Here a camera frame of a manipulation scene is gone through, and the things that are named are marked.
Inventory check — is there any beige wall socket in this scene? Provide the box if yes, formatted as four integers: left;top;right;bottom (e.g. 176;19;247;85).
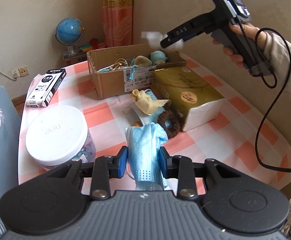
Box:
10;65;30;79

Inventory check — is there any brown cardboard box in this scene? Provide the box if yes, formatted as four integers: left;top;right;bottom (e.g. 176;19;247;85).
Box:
86;44;187;99

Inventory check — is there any cream knitted scrunchie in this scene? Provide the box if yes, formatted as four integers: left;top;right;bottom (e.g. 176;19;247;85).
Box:
134;55;152;67

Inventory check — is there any orange patterned curtain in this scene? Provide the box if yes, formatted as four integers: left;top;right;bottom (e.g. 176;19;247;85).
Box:
101;0;134;48

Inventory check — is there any clear jar with white lid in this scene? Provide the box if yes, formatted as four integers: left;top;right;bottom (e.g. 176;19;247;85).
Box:
25;105;96;172

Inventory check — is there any blue sheep plush keychain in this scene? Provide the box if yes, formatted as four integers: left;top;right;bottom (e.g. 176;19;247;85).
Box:
149;50;168;66

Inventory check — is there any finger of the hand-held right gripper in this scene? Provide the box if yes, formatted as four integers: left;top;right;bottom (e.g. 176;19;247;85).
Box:
160;28;186;49

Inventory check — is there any red toy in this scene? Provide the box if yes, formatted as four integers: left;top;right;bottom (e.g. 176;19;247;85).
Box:
90;38;107;48

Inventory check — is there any printed box under globe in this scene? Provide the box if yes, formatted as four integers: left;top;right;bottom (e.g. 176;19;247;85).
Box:
63;53;89;67

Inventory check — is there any blue face mask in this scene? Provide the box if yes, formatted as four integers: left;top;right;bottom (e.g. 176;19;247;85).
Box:
125;123;170;191
132;88;166;126

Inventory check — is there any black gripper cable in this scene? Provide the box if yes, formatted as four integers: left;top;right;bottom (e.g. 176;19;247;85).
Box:
254;27;291;173

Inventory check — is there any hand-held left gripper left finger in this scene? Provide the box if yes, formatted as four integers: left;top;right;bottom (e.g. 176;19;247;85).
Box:
46;146;129;199

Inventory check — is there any blue desk globe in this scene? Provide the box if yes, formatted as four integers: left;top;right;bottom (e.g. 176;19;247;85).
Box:
55;18;84;57

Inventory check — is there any olive tissue pack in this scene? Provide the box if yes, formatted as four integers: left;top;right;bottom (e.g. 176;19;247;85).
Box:
151;66;225;132

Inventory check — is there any brown scrunchie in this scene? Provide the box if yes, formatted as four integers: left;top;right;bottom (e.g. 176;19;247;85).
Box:
157;110;184;140

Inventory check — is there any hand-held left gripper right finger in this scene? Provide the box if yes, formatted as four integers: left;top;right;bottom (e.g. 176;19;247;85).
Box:
159;146;232;199

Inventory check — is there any black and white pen box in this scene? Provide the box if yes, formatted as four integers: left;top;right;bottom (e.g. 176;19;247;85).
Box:
25;68;67;108

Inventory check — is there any orange checkered tablecloth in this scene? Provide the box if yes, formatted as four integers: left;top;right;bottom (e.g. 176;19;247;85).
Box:
18;59;291;191

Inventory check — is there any person's right hand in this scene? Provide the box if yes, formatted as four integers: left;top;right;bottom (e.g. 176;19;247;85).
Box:
212;22;261;68

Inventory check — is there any cream yellow cloth pouch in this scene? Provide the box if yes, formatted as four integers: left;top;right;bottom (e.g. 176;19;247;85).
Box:
132;89;172;116

